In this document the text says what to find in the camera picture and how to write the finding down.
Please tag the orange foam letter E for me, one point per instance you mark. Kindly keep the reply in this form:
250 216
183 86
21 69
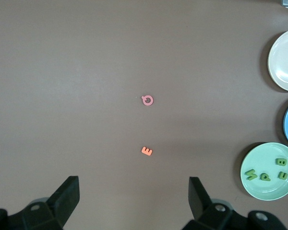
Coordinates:
146 153

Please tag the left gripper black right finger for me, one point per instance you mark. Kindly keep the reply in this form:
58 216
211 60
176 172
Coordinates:
201 208

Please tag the green foam letter N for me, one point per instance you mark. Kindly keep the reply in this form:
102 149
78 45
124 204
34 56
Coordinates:
250 175

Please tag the beige plate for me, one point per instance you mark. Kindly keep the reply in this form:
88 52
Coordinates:
285 62

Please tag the green foam letter P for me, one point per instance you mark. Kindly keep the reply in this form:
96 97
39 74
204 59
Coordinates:
268 179

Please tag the green foam letter B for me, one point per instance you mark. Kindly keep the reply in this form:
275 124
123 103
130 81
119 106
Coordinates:
277 162

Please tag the green foam letter U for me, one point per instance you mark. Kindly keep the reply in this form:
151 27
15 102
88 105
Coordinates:
286 176

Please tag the pale green plate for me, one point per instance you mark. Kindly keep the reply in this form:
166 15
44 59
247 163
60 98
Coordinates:
266 155

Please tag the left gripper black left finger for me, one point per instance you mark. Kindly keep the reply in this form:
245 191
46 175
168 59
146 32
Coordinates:
62 203

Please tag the brown table cover sheet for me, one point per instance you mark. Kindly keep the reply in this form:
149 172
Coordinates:
86 72

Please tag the pink foam letter Q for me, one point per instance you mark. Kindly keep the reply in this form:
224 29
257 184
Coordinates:
148 104

